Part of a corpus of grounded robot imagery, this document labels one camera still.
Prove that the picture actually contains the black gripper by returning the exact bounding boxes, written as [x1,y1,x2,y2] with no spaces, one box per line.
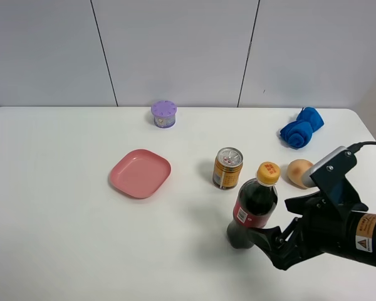
[249,193,368,270]

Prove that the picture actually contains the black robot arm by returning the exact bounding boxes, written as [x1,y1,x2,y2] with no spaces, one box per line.
[248,192,376,270]

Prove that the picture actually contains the yellow drink can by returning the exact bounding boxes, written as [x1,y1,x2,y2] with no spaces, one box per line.
[212,147,243,190]

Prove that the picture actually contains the blue rolled towel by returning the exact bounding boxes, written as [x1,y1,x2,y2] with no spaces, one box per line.
[280,107,325,149]

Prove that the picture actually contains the pink square plate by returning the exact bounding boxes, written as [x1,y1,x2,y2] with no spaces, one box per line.
[109,149,172,199]

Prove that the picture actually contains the purple lidded jar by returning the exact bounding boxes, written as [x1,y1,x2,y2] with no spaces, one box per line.
[151,100,177,129]

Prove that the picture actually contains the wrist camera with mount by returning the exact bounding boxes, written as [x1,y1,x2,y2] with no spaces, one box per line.
[301,145,368,212]

